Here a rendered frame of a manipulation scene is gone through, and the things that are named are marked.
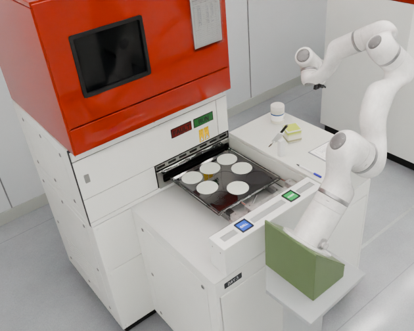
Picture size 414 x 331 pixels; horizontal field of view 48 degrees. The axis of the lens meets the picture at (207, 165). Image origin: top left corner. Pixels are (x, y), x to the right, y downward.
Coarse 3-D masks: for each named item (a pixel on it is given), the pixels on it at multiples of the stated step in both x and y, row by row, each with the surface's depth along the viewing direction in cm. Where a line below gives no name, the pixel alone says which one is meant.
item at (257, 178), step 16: (208, 160) 230; (240, 160) 227; (176, 176) 221; (208, 176) 219; (224, 176) 218; (240, 176) 216; (256, 176) 215; (272, 176) 214; (224, 192) 207; (224, 208) 198
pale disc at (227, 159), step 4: (220, 156) 232; (224, 156) 231; (228, 156) 231; (232, 156) 231; (236, 156) 230; (220, 160) 229; (224, 160) 228; (228, 160) 228; (232, 160) 228; (236, 160) 227; (224, 164) 226; (228, 164) 225
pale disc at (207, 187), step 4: (200, 184) 214; (204, 184) 214; (208, 184) 213; (212, 184) 213; (216, 184) 213; (196, 188) 212; (200, 188) 211; (204, 188) 211; (208, 188) 211; (212, 188) 210; (216, 188) 210; (200, 192) 209; (204, 192) 208; (208, 192) 208; (212, 192) 208
